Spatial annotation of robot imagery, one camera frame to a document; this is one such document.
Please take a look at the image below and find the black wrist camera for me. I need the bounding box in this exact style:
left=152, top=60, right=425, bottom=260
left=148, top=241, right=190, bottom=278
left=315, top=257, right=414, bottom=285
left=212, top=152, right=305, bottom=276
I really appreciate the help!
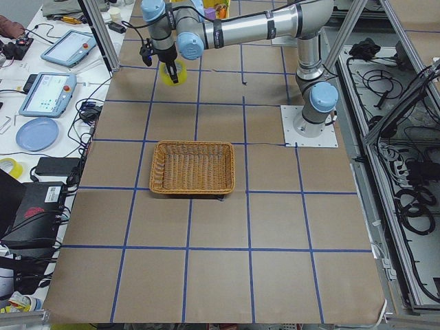
left=140, top=38, right=154, bottom=67

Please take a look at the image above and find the black computer box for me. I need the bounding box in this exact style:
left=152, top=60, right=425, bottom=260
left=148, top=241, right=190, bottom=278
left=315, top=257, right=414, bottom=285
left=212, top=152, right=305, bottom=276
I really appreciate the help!
left=1, top=181, right=65, bottom=250

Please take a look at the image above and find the blue plate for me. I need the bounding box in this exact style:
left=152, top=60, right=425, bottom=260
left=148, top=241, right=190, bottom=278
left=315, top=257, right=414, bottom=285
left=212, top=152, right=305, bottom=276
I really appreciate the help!
left=16, top=118, right=59, bottom=151

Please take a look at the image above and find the blue teach pendant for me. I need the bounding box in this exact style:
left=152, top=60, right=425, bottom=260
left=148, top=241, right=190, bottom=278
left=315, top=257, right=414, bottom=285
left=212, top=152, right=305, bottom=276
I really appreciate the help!
left=41, top=30, right=97, bottom=67
left=19, top=72, right=77, bottom=118

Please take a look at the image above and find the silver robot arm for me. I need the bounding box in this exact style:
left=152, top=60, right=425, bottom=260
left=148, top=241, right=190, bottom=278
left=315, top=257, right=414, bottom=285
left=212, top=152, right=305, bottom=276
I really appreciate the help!
left=140, top=1, right=338, bottom=138

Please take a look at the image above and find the white lilac cup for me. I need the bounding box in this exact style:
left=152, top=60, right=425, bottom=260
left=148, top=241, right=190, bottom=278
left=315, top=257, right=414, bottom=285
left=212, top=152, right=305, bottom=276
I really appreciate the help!
left=108, top=7, right=122, bottom=23

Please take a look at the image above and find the lower blue teach pendant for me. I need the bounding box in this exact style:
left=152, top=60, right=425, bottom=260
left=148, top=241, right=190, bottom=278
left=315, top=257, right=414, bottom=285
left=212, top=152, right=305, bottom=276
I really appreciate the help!
left=19, top=72, right=77, bottom=118

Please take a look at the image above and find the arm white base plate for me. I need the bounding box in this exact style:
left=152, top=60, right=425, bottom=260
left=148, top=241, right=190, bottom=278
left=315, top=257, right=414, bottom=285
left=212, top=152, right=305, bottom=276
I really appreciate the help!
left=271, top=36, right=298, bottom=47
left=280, top=105, right=338, bottom=148

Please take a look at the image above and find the black power brick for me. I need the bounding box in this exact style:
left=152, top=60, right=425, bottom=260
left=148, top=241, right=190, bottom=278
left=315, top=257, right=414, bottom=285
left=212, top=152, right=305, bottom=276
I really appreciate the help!
left=32, top=157, right=80, bottom=177

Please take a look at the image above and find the yellow clear tape roll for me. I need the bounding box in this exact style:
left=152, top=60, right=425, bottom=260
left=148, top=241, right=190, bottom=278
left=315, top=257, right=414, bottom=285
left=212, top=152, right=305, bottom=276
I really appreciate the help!
left=159, top=60, right=187, bottom=86

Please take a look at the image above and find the yellow plastic tray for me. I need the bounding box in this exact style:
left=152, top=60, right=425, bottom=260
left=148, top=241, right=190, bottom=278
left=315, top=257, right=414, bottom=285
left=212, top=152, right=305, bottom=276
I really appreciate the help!
left=203, top=0, right=230, bottom=19

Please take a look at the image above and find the grey cloth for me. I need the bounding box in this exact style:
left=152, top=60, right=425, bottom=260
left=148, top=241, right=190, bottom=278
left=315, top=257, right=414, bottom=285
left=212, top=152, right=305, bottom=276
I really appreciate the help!
left=42, top=0, right=82, bottom=17

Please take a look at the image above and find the yellow tape roll on desk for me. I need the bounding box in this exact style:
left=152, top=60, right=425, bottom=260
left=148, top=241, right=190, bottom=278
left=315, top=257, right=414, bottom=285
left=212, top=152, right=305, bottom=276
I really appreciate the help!
left=0, top=157, right=23, bottom=179

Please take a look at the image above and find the purple foam block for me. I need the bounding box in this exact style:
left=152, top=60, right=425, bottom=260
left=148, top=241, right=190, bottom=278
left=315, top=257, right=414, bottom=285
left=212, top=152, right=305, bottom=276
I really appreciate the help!
left=204, top=8, right=217, bottom=20

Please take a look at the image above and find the upper blue teach pendant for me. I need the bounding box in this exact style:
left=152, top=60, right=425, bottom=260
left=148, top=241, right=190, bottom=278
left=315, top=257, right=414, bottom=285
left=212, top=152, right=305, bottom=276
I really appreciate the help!
left=41, top=30, right=97, bottom=67

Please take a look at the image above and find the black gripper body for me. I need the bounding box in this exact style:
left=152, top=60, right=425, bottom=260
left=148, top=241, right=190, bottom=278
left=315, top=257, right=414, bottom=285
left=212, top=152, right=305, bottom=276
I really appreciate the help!
left=156, top=46, right=177, bottom=63

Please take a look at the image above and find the brown wicker basket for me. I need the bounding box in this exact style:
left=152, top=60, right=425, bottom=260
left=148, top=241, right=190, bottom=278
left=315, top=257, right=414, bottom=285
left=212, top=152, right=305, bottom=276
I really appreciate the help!
left=149, top=141, right=236, bottom=195

